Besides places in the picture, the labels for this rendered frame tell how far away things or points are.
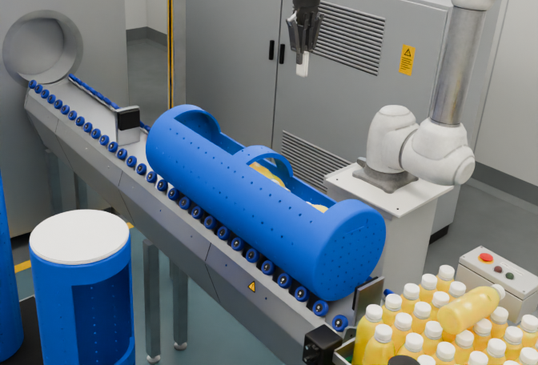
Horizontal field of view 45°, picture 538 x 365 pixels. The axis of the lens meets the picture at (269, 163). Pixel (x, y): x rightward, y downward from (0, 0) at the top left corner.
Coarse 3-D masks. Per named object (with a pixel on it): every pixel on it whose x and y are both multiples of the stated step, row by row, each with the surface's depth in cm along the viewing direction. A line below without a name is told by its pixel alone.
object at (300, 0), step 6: (294, 0) 172; (300, 0) 170; (306, 0) 170; (312, 0) 170; (318, 0) 171; (300, 6) 172; (306, 6) 171; (312, 6) 171; (294, 12) 173; (300, 12) 172; (306, 12) 174; (300, 18) 173; (300, 24) 175
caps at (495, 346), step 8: (528, 320) 156; (536, 320) 156; (512, 328) 153; (528, 328) 156; (536, 328) 156; (512, 336) 151; (520, 336) 151; (488, 344) 148; (496, 344) 148; (504, 344) 148; (536, 344) 151; (472, 352) 145; (480, 352) 145; (496, 352) 147; (520, 352) 147; (528, 352) 146; (536, 352) 146; (472, 360) 143; (480, 360) 143; (528, 360) 145; (536, 360) 145
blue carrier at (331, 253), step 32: (160, 128) 222; (192, 128) 236; (160, 160) 220; (192, 160) 207; (224, 160) 199; (256, 160) 197; (192, 192) 209; (224, 192) 194; (256, 192) 186; (288, 192) 181; (320, 192) 202; (224, 224) 202; (256, 224) 184; (288, 224) 175; (320, 224) 170; (352, 224) 172; (384, 224) 181; (288, 256) 175; (320, 256) 167; (352, 256) 177; (320, 288) 173; (352, 288) 184
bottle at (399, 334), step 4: (392, 324) 157; (392, 328) 155; (396, 328) 155; (400, 328) 154; (408, 328) 154; (392, 332) 155; (396, 332) 154; (400, 332) 154; (404, 332) 154; (408, 332) 154; (412, 332) 155; (392, 336) 155; (396, 336) 154; (400, 336) 154; (404, 336) 154; (392, 340) 155; (396, 340) 154; (400, 340) 154; (404, 340) 154; (396, 344) 154; (400, 344) 154; (396, 348) 154; (396, 352) 155
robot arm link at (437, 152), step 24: (456, 0) 194; (480, 0) 190; (456, 24) 197; (480, 24) 196; (456, 48) 199; (456, 72) 201; (456, 96) 204; (432, 120) 210; (456, 120) 208; (408, 144) 217; (432, 144) 209; (456, 144) 208; (408, 168) 219; (432, 168) 210; (456, 168) 207
